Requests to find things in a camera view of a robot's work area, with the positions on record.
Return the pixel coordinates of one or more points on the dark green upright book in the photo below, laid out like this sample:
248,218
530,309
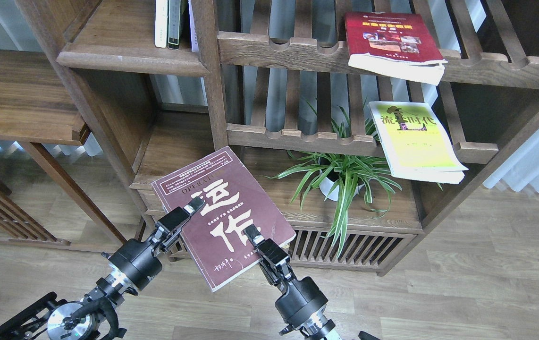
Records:
176,16

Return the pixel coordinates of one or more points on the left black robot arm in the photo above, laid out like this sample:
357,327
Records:
133,265

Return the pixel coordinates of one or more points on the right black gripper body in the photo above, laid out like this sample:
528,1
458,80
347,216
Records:
275,263

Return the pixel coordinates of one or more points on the yellow green book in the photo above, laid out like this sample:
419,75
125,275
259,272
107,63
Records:
415,143

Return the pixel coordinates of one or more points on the white plant pot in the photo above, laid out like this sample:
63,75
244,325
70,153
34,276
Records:
334,184

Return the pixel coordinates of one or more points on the dark brown book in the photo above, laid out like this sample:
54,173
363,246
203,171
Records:
215,237

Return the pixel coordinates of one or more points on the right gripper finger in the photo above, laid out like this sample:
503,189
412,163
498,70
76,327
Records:
253,234

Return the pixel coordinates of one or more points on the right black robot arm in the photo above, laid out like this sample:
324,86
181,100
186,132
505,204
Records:
302,303

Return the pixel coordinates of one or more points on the green spider plant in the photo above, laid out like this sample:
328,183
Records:
315,166

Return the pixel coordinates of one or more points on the dark wooden bookshelf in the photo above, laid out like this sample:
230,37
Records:
278,79

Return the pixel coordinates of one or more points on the red book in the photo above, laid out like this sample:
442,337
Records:
396,45

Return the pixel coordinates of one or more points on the pale upright book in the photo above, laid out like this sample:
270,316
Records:
193,35

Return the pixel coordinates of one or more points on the wooden side table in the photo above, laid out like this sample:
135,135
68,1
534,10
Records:
35,109

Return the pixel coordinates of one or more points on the white upright book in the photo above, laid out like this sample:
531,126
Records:
161,24

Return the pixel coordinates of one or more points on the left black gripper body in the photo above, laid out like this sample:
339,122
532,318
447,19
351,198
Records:
168,229

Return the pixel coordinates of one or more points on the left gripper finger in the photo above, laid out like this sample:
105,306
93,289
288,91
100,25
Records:
195,205

